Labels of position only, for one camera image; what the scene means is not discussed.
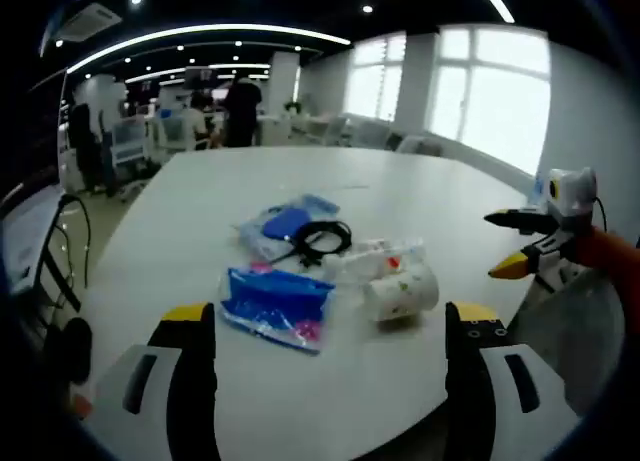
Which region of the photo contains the blue tissue packet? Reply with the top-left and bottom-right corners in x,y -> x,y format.
218,265 -> 336,356

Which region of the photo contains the white mesh office chair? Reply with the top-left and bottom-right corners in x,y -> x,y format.
504,268 -> 626,417

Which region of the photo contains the clear wrapper with red label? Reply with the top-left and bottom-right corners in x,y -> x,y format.
324,235 -> 426,285

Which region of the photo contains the black frame chair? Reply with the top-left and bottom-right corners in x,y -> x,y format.
42,193 -> 94,315

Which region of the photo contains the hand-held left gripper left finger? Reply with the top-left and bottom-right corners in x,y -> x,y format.
82,302 -> 221,461

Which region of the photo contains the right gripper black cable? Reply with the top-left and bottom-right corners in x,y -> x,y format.
592,195 -> 609,232

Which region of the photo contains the white table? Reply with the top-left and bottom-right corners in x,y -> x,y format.
82,145 -> 541,461

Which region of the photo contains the blue pouch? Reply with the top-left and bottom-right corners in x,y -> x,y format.
234,193 -> 351,262

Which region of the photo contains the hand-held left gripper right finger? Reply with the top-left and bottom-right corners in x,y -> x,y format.
444,300 -> 581,461

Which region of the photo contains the patterned white paper cup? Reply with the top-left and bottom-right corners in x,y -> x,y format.
362,263 -> 441,323

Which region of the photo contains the ceiling air conditioner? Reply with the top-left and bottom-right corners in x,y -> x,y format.
59,3 -> 124,40

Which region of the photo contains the curved ceiling light strip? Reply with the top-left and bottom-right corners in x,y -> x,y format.
67,23 -> 351,75

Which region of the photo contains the large window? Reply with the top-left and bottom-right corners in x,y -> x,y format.
349,25 -> 551,177

